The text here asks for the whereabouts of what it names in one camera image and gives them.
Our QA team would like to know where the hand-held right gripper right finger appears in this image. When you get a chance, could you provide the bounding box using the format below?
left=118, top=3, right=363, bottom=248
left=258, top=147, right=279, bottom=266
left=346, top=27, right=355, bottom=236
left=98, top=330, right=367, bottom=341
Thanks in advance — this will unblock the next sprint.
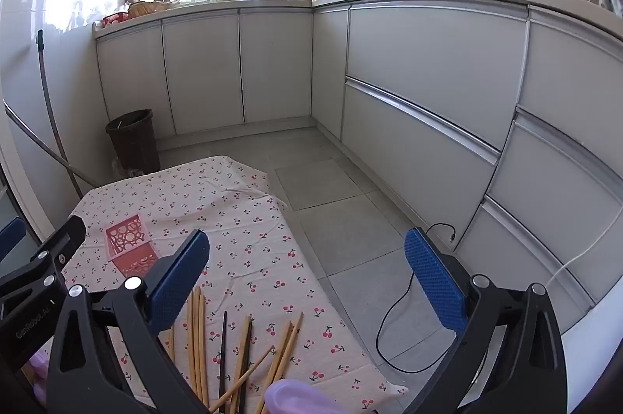
left=403, top=226, right=568, bottom=414

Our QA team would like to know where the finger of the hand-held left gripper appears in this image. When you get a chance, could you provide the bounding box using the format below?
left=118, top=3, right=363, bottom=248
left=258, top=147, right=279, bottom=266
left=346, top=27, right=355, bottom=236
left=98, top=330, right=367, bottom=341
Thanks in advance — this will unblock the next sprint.
left=0, top=215, right=86, bottom=298
left=0, top=217, right=27, bottom=264

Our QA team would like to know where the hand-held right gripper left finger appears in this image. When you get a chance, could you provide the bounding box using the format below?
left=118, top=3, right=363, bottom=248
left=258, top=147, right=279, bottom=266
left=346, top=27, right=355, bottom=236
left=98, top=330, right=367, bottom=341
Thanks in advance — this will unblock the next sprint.
left=46, top=229, right=211, bottom=414

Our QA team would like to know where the pink plastic utensil basket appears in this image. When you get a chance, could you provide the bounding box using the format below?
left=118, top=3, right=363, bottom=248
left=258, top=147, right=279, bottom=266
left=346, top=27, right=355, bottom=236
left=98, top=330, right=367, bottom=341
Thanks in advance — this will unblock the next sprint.
left=104, top=213, right=161, bottom=277

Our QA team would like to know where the bunch of wooden chopsticks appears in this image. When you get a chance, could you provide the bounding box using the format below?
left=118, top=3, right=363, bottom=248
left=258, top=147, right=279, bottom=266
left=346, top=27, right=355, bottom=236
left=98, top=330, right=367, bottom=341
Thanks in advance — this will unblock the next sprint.
left=168, top=287, right=305, bottom=414

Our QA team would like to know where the lavender plastic spoon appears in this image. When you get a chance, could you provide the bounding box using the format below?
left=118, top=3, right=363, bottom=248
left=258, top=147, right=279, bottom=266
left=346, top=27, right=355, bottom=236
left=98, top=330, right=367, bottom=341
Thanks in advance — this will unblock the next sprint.
left=265, top=377, right=344, bottom=414
left=28, top=352, right=50, bottom=395

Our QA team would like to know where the dark brown chopstick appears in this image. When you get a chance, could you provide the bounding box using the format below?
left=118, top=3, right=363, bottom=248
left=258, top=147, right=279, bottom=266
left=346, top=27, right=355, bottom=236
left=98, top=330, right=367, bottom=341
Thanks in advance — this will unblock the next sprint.
left=229, top=317, right=250, bottom=414
left=218, top=311, right=229, bottom=402
left=238, top=321, right=254, bottom=414

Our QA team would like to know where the cherry print tablecloth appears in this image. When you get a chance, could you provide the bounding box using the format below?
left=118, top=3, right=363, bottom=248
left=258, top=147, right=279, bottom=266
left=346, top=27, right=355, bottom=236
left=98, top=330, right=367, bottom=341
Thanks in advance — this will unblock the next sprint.
left=36, top=155, right=410, bottom=414

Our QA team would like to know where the metal pole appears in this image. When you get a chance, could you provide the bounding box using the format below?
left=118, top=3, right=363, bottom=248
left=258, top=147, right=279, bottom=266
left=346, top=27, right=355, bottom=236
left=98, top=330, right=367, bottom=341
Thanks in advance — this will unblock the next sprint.
left=4, top=101, right=98, bottom=190

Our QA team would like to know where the dark wicker waste bin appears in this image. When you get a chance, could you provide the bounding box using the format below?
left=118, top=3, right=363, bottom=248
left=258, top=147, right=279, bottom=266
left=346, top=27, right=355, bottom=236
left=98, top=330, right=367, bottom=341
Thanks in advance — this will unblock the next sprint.
left=106, top=109, right=161, bottom=175

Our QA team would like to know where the white cabinet with doors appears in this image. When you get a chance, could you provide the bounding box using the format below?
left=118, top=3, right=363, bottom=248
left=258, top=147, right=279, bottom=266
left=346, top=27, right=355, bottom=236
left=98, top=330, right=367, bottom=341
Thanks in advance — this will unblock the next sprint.
left=92, top=0, right=315, bottom=139

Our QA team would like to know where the white cabinet with drawers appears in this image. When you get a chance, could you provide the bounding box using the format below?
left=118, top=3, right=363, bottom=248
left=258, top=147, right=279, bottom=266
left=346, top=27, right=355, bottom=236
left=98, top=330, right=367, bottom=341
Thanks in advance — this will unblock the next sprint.
left=311, top=0, right=623, bottom=337

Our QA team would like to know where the woven wicker basket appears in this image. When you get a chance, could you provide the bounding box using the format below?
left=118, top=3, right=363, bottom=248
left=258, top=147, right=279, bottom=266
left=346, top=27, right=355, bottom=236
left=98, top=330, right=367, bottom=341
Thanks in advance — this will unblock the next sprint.
left=127, top=0, right=171, bottom=16

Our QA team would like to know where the black cable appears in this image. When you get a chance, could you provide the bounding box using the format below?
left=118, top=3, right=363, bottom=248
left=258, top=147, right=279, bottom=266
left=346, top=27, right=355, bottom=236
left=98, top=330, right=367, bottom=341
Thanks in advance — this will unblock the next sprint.
left=376, top=223, right=459, bottom=373

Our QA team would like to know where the black-tipped metal mop handle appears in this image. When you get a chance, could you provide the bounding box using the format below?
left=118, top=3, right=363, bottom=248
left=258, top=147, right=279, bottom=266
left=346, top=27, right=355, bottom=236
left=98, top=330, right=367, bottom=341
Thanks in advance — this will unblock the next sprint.
left=36, top=31, right=95, bottom=201

